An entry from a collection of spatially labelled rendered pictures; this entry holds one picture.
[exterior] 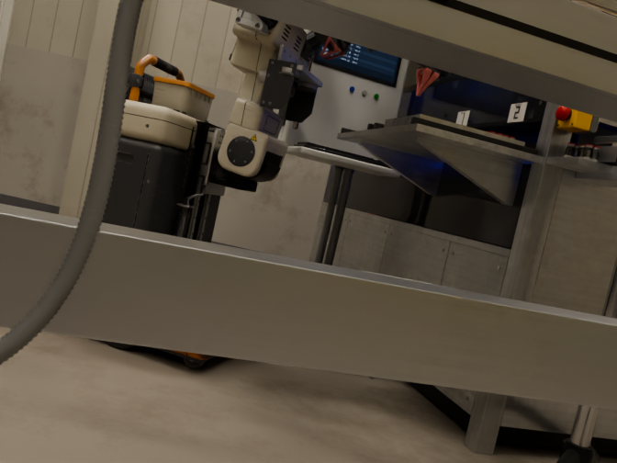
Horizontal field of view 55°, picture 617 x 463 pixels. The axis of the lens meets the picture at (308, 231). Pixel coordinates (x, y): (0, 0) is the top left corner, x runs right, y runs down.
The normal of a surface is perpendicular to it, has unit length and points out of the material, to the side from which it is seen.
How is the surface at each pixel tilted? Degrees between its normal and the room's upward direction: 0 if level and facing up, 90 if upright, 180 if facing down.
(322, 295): 90
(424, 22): 90
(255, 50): 90
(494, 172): 90
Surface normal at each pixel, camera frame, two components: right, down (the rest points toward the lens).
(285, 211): -0.04, 0.06
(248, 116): -0.29, 0.00
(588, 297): 0.25, 0.12
